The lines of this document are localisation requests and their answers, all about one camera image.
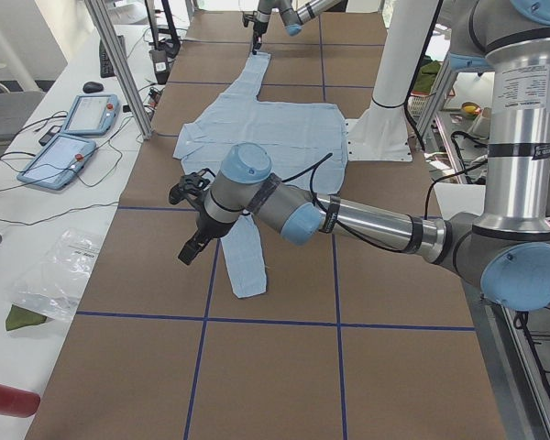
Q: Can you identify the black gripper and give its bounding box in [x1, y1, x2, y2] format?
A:
[242, 10, 267, 55]
[168, 168, 232, 264]

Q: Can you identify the aluminium frame post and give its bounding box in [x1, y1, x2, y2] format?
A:
[84, 0, 153, 140]

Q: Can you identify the black keyboard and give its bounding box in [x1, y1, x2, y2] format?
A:
[99, 35, 126, 78]

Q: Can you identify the green cloth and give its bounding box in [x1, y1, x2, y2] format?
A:
[5, 304, 47, 332]

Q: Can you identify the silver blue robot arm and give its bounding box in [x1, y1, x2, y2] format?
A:
[242, 0, 347, 55]
[169, 1, 550, 312]

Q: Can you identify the lower blue teach pendant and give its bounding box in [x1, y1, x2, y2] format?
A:
[16, 134, 96, 190]

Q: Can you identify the light blue button shirt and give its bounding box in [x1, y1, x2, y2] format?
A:
[173, 53, 347, 298]

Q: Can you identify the upper blue teach pendant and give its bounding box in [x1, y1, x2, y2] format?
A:
[60, 93, 119, 137]

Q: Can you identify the black computer mouse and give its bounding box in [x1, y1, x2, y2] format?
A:
[82, 82, 104, 94]

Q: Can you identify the blue teach pendant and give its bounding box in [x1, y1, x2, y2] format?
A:
[60, 93, 119, 137]
[16, 134, 96, 190]

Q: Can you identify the black cable on desk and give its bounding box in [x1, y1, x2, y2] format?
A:
[0, 114, 125, 228]

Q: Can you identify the red bottle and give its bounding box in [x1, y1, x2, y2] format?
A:
[0, 384, 40, 418]

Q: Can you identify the clear plastic bag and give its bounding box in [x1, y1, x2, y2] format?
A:
[11, 228, 104, 323]

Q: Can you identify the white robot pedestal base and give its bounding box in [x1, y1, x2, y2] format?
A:
[347, 0, 442, 162]

